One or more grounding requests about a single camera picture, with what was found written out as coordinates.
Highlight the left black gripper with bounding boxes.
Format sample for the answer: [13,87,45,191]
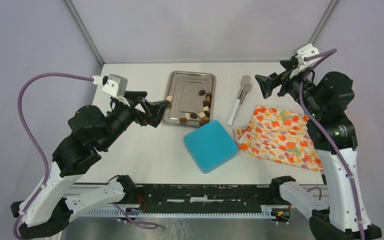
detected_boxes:
[100,90,171,150]

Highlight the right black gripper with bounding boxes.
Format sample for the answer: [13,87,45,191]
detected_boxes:
[256,59,326,117]

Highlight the metal serving tongs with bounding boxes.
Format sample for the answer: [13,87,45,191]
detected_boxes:
[226,75,252,127]

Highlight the teal box lid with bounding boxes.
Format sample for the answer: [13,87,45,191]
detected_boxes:
[183,120,238,174]

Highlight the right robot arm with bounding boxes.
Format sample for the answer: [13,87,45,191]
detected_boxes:
[255,71,382,240]

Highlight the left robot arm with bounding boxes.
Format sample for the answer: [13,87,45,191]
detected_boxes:
[10,91,169,240]

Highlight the silver metal tray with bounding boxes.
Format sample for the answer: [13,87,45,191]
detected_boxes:
[165,70,217,127]

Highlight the pile of assorted chocolates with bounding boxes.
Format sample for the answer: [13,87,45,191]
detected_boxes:
[163,89,213,128]

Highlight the floral cloth bag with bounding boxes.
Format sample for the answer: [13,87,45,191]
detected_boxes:
[233,104,324,172]

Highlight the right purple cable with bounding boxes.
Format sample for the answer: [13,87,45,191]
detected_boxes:
[288,48,366,240]

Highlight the purple cable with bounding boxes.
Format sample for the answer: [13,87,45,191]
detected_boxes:
[288,48,366,240]
[12,73,160,239]

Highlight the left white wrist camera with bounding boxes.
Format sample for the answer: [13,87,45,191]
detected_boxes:
[92,74,130,106]

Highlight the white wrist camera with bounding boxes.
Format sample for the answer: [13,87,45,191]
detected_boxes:
[92,74,130,106]
[289,43,322,79]

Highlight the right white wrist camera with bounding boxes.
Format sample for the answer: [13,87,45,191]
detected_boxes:
[289,43,322,79]

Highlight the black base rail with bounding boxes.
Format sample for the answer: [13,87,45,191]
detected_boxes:
[105,183,303,215]

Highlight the white slotted cable duct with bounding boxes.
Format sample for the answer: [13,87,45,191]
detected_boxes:
[79,204,279,220]

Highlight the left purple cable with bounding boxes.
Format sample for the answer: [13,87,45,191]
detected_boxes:
[12,73,160,239]

